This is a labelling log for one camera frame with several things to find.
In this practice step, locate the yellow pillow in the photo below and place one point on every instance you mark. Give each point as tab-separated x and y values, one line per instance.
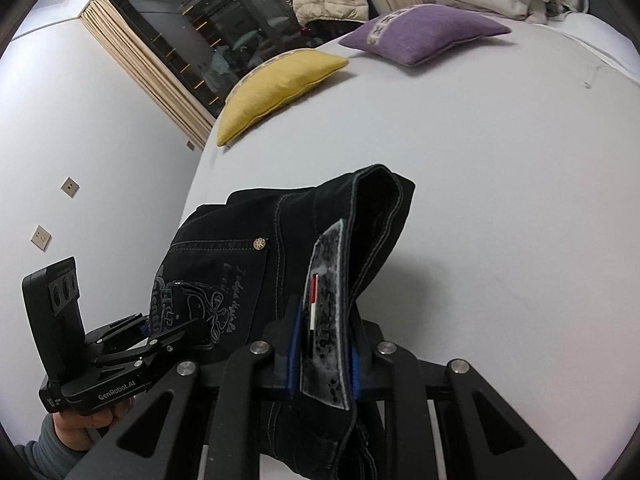
280	85

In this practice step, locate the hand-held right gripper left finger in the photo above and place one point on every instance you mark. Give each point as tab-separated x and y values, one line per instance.
295	360

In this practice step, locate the person's left forearm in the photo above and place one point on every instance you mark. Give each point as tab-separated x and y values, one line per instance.
45	455

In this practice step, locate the dark glass window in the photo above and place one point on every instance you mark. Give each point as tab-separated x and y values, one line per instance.
200	10

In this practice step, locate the white bed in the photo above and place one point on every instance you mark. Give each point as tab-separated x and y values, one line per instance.
500	210

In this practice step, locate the purple pillow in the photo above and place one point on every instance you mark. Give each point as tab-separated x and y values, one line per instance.
425	35

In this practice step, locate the black denim pants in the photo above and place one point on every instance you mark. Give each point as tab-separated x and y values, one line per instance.
240	270

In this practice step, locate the person's left hand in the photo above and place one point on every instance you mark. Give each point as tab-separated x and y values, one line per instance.
85	427

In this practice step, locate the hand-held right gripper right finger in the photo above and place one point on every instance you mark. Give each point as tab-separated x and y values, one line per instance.
355	370

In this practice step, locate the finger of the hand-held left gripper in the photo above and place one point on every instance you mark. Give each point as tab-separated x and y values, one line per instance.
165	342
117	330

